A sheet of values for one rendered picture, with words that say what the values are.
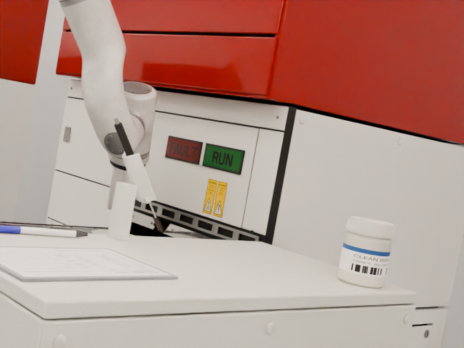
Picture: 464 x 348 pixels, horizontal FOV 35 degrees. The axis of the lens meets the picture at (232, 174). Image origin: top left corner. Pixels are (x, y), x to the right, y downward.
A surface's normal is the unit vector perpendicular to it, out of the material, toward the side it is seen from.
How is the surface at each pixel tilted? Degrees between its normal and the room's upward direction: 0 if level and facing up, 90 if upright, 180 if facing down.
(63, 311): 90
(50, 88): 90
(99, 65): 73
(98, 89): 80
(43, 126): 90
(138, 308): 90
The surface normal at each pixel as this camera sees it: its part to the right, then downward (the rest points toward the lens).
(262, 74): -0.73, -0.10
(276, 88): 0.65, 0.15
